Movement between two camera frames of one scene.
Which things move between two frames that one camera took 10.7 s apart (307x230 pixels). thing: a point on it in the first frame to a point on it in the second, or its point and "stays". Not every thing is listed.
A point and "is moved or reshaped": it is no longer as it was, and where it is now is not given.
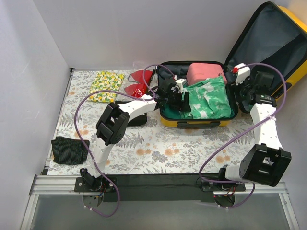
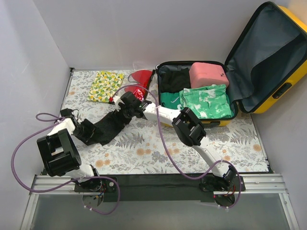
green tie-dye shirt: x=208 y=99 is moved or reshaped
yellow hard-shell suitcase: x=274 y=43 stays
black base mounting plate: x=164 y=188 stays
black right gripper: x=243 y=95 to x=123 y=113
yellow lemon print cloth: x=105 y=80 stays
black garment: x=137 y=120 to x=172 y=79
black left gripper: x=181 y=101 to x=90 y=130
